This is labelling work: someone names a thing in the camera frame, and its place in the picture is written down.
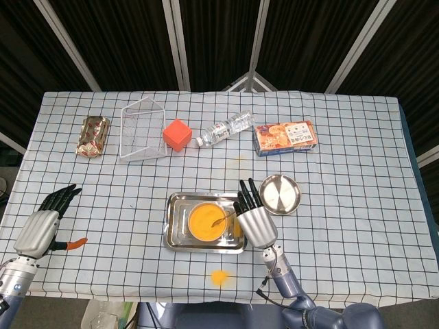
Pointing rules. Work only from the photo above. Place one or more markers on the orange blue food box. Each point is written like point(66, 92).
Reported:
point(284, 138)

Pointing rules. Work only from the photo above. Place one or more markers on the rectangular steel tray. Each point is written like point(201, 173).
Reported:
point(171, 240)

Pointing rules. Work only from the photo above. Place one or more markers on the dark folding screen white frame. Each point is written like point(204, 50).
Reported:
point(223, 34)

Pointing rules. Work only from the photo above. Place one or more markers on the small metal spoon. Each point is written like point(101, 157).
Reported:
point(216, 223)

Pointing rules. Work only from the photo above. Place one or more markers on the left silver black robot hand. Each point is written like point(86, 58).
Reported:
point(34, 233)

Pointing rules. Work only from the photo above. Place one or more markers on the blue checkered tablecloth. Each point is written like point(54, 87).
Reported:
point(137, 205)

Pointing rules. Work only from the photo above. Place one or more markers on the clear plastic bag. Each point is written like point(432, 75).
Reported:
point(103, 315)

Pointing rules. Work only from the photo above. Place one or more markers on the clear plastic water bottle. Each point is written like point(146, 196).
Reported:
point(223, 129)

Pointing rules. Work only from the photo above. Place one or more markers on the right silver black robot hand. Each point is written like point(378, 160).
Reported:
point(257, 226)

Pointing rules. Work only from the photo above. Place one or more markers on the gold snack packet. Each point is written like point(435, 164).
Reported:
point(92, 137)

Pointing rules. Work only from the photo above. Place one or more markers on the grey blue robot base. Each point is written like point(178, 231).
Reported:
point(212, 317)

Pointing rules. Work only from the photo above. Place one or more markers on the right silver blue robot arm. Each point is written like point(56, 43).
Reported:
point(288, 284)

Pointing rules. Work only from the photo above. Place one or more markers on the orange cube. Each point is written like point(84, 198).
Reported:
point(176, 135)

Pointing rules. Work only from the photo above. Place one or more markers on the white bowl of orange powder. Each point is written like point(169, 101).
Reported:
point(202, 222)

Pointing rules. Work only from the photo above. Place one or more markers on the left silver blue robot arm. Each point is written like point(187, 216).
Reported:
point(13, 281)

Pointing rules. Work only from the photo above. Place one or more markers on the round steel plate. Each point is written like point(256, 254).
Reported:
point(279, 195)

